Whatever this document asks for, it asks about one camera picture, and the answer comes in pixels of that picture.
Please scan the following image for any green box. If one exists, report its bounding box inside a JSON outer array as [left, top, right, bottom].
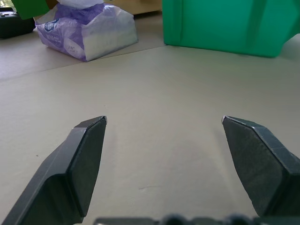
[[11, 0, 50, 20]]

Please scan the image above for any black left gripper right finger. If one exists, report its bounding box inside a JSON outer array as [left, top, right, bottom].
[[221, 115, 300, 225]]

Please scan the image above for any black case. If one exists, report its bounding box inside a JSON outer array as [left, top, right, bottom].
[[0, 6, 36, 39]]

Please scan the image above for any purple tissue pack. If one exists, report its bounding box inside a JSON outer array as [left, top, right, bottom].
[[35, 0, 139, 62]]

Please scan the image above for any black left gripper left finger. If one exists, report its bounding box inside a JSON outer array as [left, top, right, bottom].
[[0, 115, 108, 225]]

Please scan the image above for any green plastic bin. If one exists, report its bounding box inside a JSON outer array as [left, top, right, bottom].
[[161, 0, 300, 59]]

